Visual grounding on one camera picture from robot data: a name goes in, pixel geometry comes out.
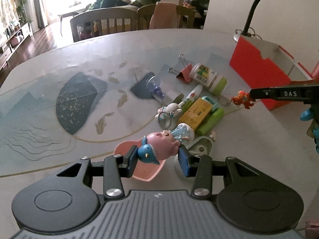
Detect pink heart-shaped dish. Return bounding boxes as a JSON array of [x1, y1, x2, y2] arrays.
[[114, 139, 166, 182]]

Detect blue dress doll figurine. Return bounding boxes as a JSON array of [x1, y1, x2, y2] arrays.
[[170, 123, 195, 144]]

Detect green cylindrical tube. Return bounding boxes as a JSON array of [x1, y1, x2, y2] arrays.
[[195, 108, 224, 136]]

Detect pink blue bird figurine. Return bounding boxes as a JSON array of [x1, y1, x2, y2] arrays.
[[137, 131, 181, 165]]

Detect yellow cardboard box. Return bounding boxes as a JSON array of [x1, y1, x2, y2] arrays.
[[178, 98, 212, 131]]

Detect teal correction tape dispenser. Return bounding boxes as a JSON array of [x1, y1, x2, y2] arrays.
[[201, 96, 219, 113]]

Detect white dog keychain figurine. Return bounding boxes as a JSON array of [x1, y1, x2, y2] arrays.
[[155, 103, 182, 130]]

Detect red small figurine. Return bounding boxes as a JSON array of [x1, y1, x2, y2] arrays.
[[231, 90, 256, 110]]

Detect white glue pen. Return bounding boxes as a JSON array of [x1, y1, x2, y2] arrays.
[[179, 85, 203, 112]]

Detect green-capped labelled jar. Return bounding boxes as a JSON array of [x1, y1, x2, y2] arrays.
[[190, 63, 227, 96]]

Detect red binder clip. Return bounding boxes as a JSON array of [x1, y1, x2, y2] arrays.
[[168, 54, 193, 83]]

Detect red white storage box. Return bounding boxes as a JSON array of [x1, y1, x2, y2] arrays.
[[230, 36, 318, 111]]

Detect patterned table mat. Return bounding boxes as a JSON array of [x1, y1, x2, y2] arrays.
[[1, 46, 246, 176]]

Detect white roll of tape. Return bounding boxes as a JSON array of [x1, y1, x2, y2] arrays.
[[163, 90, 184, 105]]

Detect wooden dining chair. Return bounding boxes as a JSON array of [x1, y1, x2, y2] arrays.
[[70, 5, 137, 42]]

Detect wooden chair with pink cloth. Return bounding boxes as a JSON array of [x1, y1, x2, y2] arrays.
[[137, 2, 195, 30]]

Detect white tv cabinet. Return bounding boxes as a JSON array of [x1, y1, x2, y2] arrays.
[[0, 23, 33, 70]]

